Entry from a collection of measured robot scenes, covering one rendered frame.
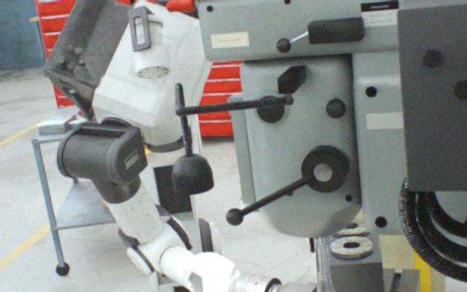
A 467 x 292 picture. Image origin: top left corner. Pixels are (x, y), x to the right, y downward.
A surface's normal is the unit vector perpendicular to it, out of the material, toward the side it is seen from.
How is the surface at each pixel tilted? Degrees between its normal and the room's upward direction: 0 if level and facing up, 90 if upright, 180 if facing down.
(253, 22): 90
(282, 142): 90
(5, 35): 90
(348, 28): 90
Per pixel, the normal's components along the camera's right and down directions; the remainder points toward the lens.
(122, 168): 0.90, 0.09
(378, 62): -0.31, 0.32
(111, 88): 0.00, -0.27
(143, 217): 0.63, 0.42
